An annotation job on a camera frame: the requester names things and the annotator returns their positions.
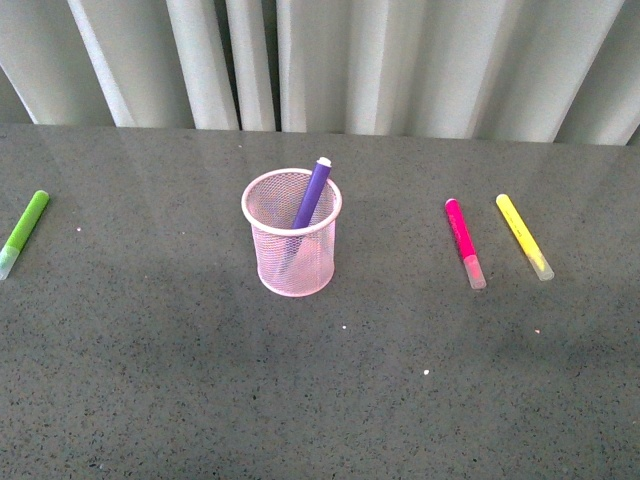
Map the purple highlighter pen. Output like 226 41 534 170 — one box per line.
279 155 334 271

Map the pink highlighter pen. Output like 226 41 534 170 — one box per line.
445 198 487 290

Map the pink mesh pen cup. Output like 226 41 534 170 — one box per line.
241 168 343 297

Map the yellow highlighter pen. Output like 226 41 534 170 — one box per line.
495 193 555 281

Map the white pleated curtain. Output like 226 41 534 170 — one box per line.
1 1 639 145

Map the green highlighter pen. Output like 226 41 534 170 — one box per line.
1 190 50 281

